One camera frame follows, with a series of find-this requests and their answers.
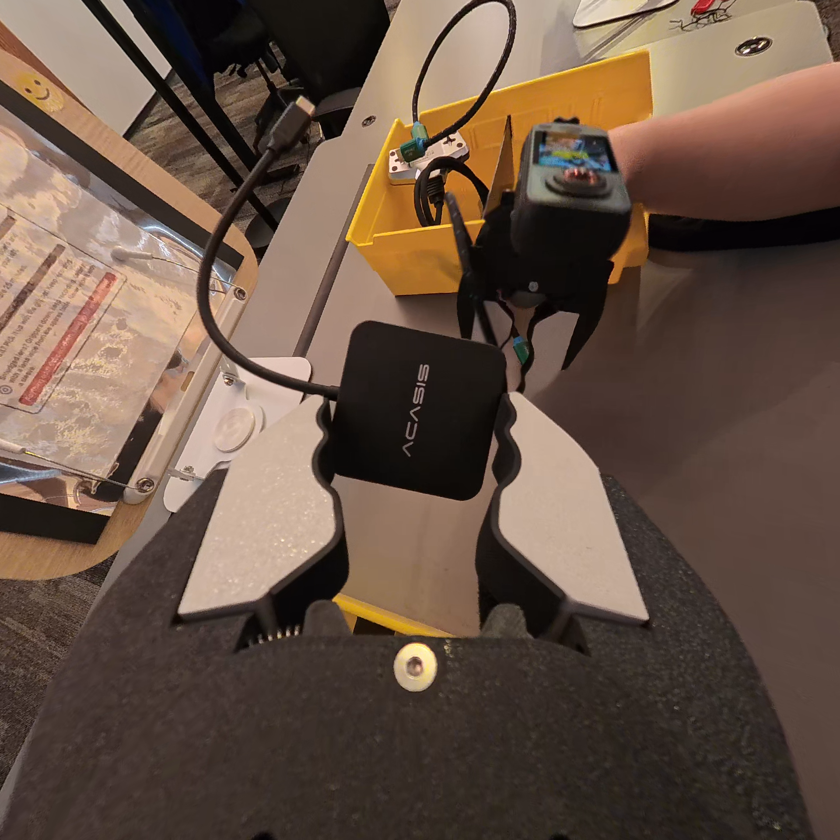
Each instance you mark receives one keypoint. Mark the computer monitor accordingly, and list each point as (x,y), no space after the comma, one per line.
(79,295)

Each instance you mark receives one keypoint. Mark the yellow plastic bin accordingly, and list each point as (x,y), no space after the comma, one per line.
(348,607)
(407,262)

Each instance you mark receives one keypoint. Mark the white flat object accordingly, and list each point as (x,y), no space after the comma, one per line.
(610,10)

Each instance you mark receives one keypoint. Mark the yellow smiley sticker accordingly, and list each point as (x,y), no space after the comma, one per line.
(36,88)

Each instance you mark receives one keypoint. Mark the person's right forearm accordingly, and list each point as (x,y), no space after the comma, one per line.
(722,144)

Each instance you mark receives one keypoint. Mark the white sign stand base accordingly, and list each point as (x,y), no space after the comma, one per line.
(239,426)

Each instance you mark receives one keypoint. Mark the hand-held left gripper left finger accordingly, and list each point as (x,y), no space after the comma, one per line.
(262,512)

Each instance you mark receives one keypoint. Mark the silver port adapter block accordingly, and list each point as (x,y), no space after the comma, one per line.
(453,149)

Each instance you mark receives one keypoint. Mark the black square hub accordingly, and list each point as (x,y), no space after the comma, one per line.
(417,410)

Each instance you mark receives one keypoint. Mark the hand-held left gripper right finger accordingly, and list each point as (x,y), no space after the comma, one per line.
(564,525)

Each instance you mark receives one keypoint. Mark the black office chair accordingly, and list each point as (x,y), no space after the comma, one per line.
(328,39)

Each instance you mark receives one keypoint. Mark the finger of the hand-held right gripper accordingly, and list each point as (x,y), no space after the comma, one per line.
(467,305)
(589,321)

